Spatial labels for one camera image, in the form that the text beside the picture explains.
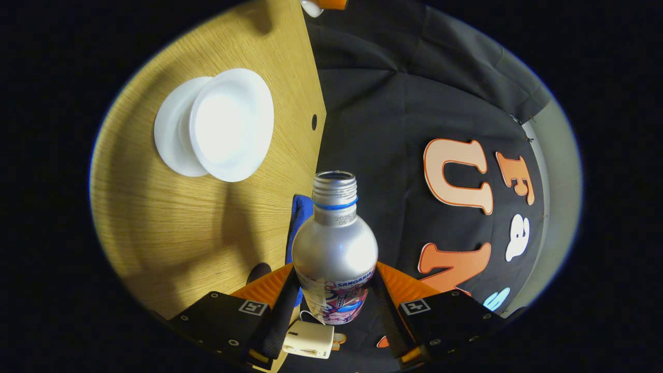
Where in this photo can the dark brown round coaster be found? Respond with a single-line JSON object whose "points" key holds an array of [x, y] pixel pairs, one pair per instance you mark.
{"points": [[259, 272]]}

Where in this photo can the white toaster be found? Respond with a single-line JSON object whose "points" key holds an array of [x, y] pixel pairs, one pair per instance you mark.
{"points": [[311, 339]]}

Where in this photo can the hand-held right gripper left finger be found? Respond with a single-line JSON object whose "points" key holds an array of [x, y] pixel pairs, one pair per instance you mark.
{"points": [[277, 321]]}

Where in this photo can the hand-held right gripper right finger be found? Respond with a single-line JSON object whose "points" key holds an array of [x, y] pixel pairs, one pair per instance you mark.
{"points": [[387, 321]]}

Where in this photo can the blue towel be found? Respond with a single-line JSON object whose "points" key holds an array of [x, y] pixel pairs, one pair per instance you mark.
{"points": [[300, 217]]}

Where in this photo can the silver water bottle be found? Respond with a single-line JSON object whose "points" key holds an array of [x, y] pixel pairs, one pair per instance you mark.
{"points": [[334, 248]]}

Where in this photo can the white saucer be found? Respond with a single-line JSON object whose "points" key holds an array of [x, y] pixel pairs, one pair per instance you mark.
{"points": [[171, 129]]}

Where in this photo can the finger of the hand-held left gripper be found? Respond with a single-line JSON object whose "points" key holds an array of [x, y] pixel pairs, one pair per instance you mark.
{"points": [[334, 3]]}

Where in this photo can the white teacup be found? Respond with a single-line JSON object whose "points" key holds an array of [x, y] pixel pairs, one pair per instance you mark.
{"points": [[230, 124]]}

